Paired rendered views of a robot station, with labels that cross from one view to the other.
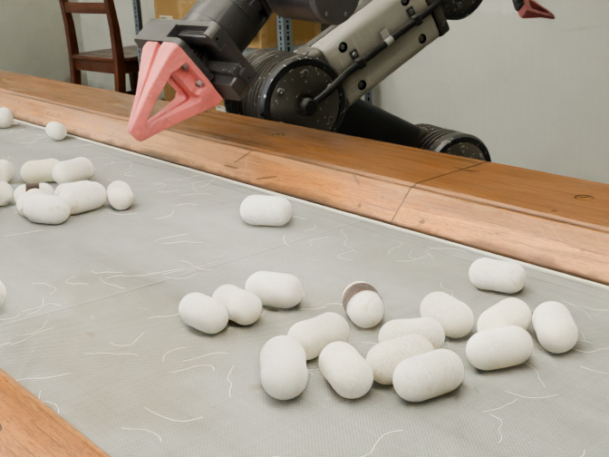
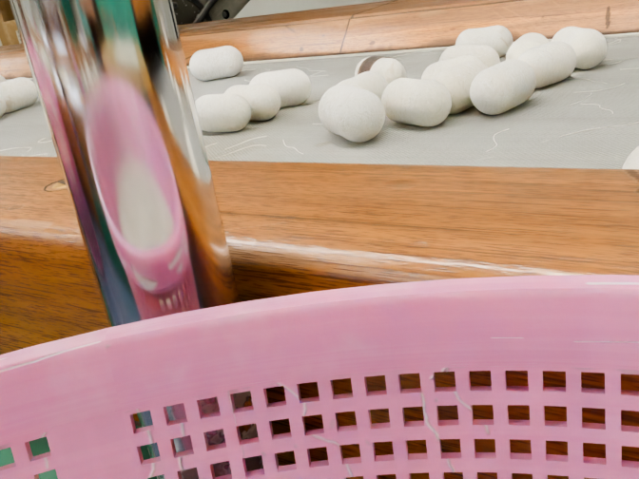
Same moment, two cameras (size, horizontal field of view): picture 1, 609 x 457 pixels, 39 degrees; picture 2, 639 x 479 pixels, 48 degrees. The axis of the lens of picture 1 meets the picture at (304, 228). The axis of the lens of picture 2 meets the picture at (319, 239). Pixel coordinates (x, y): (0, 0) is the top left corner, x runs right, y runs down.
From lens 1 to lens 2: 0.17 m
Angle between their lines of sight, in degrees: 14
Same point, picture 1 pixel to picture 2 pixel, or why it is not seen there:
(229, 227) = not seen: hidden behind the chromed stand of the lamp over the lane
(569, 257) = (532, 26)
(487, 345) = (541, 56)
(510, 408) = (592, 98)
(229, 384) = (292, 148)
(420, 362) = (499, 67)
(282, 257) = not seen: hidden behind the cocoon
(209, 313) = (233, 104)
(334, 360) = (407, 88)
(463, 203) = (409, 15)
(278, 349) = (345, 89)
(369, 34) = not seen: outside the picture
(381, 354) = (451, 76)
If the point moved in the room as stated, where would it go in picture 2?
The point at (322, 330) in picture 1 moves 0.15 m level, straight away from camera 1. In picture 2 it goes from (367, 84) to (286, 54)
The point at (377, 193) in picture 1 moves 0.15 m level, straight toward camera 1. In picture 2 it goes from (317, 33) to (373, 53)
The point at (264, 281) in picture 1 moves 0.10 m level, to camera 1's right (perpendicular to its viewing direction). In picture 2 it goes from (270, 78) to (445, 41)
